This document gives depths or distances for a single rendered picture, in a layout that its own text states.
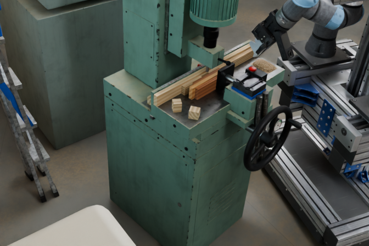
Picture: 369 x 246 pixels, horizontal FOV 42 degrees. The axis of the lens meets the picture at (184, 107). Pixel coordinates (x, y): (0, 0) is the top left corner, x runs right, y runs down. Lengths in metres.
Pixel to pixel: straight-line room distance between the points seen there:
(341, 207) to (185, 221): 0.82
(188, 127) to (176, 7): 0.46
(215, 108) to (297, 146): 1.06
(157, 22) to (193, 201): 0.76
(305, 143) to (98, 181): 1.20
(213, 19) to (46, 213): 1.45
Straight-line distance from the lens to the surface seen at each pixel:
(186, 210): 2.16
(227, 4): 1.75
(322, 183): 2.67
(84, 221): 0.32
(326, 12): 1.69
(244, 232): 2.62
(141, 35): 2.03
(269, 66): 2.13
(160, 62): 2.03
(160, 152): 2.08
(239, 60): 2.12
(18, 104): 2.31
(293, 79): 2.44
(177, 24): 1.90
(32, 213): 2.72
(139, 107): 2.05
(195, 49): 1.93
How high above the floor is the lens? 2.05
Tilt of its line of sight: 38 degrees down
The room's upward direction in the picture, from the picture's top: 4 degrees clockwise
